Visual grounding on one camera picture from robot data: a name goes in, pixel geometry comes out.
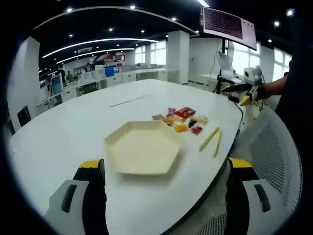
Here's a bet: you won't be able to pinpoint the black office chair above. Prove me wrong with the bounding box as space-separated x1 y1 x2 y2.
17 105 32 127

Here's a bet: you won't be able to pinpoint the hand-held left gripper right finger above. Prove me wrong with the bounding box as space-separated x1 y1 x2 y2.
224 158 293 235

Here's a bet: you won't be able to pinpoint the cream hexagonal container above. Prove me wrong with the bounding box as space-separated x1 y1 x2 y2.
104 120 183 176

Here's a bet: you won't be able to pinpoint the white mesh office chair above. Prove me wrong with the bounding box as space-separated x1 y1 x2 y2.
198 107 303 235

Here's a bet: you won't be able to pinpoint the red wall display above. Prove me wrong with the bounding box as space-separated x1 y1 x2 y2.
104 54 125 62

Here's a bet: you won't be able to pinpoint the black cable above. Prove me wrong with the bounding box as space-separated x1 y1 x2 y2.
228 96 245 128

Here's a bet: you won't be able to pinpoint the table cable cover strip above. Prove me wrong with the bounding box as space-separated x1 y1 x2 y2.
109 95 147 107

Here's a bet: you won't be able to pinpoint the person's dark shirt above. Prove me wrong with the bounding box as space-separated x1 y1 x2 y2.
275 56 303 116

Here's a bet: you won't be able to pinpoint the cream food tongs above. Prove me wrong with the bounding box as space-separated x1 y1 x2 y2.
199 126 222 157

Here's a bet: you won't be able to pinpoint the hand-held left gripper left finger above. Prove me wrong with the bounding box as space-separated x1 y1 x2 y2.
43 158 110 235

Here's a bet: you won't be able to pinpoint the white framed display screen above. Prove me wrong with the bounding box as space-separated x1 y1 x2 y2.
50 74 63 95

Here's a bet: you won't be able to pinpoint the computer monitor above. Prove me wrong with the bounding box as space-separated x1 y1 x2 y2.
202 6 257 51

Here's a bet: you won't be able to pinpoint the black stand pole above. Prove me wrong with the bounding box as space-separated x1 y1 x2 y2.
215 74 223 95

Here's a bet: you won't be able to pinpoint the long white counter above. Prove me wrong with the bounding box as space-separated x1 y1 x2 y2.
39 68 181 108

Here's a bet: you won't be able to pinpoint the white desktop device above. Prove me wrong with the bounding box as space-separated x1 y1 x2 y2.
216 51 243 84

